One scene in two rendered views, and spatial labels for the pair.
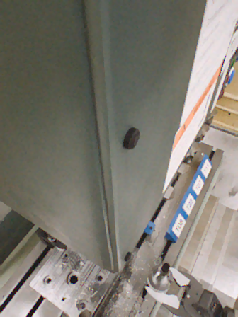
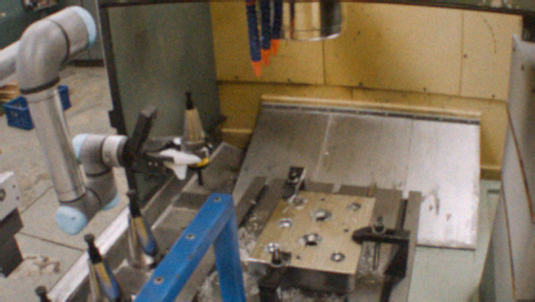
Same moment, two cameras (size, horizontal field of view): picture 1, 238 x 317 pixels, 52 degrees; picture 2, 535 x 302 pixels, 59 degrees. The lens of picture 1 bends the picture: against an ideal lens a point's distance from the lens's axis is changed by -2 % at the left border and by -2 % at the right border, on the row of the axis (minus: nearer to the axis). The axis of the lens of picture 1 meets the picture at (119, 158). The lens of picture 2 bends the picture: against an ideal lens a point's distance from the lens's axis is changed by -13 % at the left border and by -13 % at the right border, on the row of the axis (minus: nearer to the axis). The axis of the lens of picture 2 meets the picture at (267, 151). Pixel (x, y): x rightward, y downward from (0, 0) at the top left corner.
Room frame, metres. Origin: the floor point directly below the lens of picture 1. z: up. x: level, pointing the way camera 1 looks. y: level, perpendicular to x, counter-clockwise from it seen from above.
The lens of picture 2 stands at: (1.18, -0.18, 1.69)
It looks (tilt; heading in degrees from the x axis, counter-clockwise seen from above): 27 degrees down; 167
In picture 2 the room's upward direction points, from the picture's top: 4 degrees counter-clockwise
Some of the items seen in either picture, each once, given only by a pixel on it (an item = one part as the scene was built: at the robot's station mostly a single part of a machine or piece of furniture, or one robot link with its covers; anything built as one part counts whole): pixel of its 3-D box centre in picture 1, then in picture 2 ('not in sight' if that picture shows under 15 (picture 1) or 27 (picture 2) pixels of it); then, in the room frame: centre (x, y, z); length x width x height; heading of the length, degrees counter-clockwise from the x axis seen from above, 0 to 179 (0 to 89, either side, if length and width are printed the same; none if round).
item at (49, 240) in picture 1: (52, 240); (380, 244); (0.34, 0.25, 0.97); 0.13 x 0.03 x 0.15; 57
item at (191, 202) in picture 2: (163, 190); (190, 201); (0.40, -0.14, 1.21); 0.07 x 0.05 x 0.01; 57
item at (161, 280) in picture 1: (162, 274); (192, 122); (0.15, -0.10, 1.25); 0.04 x 0.04 x 0.07
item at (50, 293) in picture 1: (82, 267); (316, 235); (0.25, 0.14, 0.96); 0.29 x 0.23 x 0.05; 147
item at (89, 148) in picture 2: not in sight; (94, 151); (0.00, -0.34, 1.15); 0.11 x 0.08 x 0.09; 58
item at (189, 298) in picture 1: (202, 308); (147, 157); (0.08, -0.20, 1.15); 0.12 x 0.08 x 0.09; 58
